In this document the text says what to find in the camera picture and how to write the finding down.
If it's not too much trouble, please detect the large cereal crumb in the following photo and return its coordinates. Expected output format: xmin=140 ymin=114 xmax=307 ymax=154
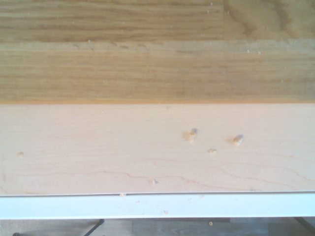
xmin=182 ymin=128 xmax=198 ymax=144
xmin=230 ymin=134 xmax=245 ymax=147

